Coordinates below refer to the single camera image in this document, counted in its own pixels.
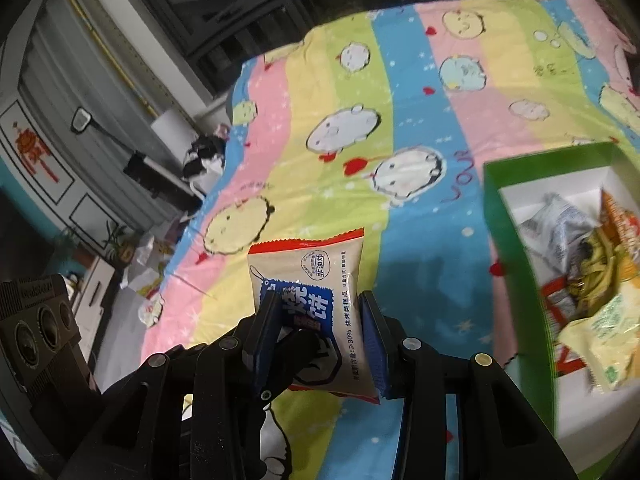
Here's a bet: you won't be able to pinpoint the silver white snack packet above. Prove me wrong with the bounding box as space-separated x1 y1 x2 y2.
520 194 601 273

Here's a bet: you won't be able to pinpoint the small gold snack packet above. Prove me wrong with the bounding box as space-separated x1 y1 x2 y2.
575 227 640 311

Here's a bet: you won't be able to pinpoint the red paper ornament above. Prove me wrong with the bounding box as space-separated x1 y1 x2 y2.
10 120 63 186

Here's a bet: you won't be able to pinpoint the dark window frame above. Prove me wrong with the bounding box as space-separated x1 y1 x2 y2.
120 0 541 106

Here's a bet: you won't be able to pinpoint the white low stand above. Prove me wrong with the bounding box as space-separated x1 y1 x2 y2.
70 255 118 331

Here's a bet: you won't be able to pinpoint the potted plant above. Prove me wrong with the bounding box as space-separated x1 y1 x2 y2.
100 225 138 268

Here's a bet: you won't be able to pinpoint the pale yellow packet green label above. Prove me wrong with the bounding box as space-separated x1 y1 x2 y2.
555 290 640 393

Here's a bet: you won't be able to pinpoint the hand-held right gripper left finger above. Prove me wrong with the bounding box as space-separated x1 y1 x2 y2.
57 291 296 480

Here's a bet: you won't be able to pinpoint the grey curtain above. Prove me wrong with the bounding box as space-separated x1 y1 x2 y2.
15 0 201 161

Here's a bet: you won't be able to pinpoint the orange snack packet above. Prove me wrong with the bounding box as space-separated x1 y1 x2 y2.
597 187 640 241

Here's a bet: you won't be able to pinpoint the striped cartoon printed blanket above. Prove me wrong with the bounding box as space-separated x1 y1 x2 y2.
95 0 640 480

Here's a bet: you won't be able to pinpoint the white cylindrical bin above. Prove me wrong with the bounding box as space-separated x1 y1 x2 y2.
150 105 198 161

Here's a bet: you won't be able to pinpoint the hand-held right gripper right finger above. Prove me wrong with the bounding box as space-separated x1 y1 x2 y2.
357 290 576 480

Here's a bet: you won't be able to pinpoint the white paper bags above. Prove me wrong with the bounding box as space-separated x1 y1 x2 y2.
120 232 173 328

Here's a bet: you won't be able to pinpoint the beige packet with red edges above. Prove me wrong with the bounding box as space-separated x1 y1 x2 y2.
247 226 383 406

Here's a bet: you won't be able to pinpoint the green cardboard box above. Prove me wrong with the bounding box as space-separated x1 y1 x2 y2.
482 141 640 436

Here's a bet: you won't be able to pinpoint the dark clothes pile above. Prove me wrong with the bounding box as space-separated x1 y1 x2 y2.
181 125 231 183

